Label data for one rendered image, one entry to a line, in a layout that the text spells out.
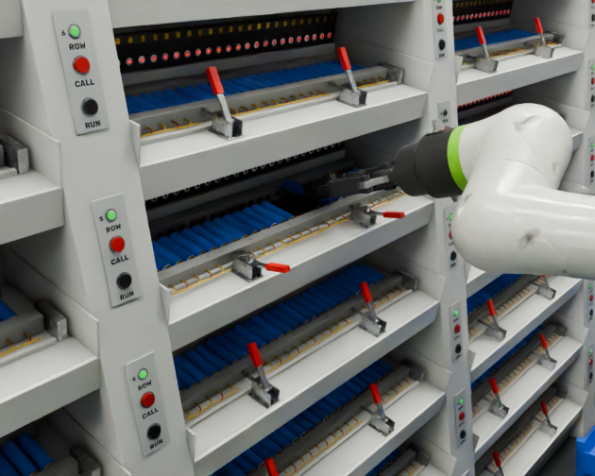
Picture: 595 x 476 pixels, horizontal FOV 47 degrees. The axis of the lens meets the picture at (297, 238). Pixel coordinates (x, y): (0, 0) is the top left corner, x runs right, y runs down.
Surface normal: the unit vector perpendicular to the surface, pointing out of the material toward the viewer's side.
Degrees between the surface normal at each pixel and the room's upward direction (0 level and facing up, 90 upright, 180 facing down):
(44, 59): 90
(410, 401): 18
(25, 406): 108
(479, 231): 78
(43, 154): 90
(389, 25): 90
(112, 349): 90
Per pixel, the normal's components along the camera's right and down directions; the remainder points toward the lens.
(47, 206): 0.73, 0.40
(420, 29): -0.67, 0.29
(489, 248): -0.43, 0.43
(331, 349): 0.11, -0.87
